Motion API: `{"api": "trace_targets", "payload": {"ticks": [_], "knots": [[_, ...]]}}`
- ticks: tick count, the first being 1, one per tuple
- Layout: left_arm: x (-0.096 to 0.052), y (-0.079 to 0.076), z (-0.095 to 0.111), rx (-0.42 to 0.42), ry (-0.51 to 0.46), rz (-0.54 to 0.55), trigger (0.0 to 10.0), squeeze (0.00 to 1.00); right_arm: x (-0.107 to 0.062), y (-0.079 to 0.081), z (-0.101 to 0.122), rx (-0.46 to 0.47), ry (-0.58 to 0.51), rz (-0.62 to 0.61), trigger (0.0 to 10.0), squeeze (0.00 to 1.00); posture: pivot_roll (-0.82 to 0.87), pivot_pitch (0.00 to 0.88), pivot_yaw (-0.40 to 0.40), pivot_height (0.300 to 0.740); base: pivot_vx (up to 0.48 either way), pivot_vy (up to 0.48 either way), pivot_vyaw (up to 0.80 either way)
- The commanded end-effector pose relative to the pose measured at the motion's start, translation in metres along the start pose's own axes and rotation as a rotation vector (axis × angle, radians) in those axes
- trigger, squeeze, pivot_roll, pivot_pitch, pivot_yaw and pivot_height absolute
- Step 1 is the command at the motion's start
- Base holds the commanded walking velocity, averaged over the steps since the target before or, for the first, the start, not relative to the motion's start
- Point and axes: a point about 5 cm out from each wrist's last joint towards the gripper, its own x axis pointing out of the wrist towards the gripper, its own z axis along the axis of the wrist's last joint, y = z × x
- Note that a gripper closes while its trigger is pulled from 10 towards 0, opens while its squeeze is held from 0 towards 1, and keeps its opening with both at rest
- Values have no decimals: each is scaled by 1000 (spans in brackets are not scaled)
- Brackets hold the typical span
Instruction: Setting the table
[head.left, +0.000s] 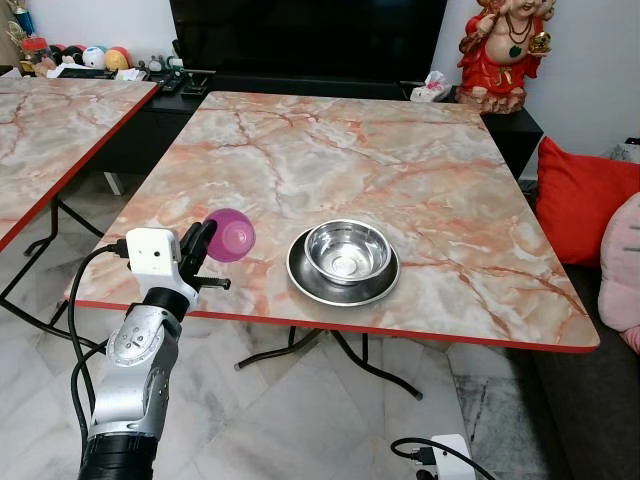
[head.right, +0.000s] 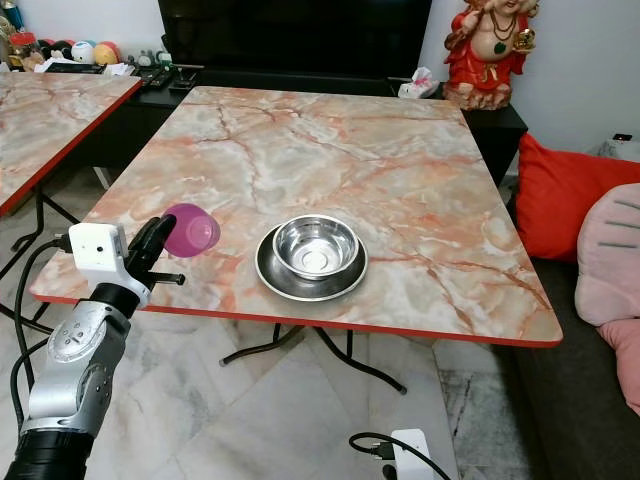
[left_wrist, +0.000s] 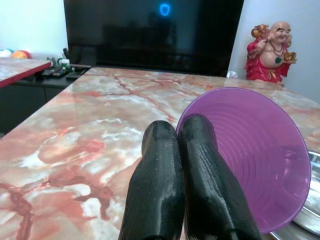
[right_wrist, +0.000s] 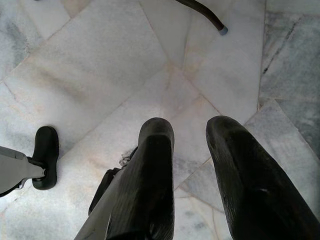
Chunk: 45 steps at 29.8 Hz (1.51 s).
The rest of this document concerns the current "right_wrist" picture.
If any robot grey left leg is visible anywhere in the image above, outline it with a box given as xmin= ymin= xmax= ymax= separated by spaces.
xmin=0 ymin=145 xmax=46 ymax=198

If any robot grey leg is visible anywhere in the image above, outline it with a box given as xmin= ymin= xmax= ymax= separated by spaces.
xmin=0 ymin=145 xmax=46 ymax=198
xmin=74 ymin=163 xmax=129 ymax=240

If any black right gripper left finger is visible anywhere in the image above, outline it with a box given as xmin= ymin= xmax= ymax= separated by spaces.
xmin=107 ymin=117 xmax=176 ymax=240

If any robot black left foot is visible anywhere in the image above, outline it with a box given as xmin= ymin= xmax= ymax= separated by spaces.
xmin=31 ymin=126 xmax=60 ymax=191

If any robot grey right leg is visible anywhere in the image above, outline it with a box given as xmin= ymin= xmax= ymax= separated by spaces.
xmin=74 ymin=163 xmax=129 ymax=240

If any dark chair leg grey cap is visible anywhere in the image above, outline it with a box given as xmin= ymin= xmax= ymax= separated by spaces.
xmin=175 ymin=0 xmax=229 ymax=37

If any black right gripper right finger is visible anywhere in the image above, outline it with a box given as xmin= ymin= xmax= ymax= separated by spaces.
xmin=205 ymin=115 xmax=320 ymax=240

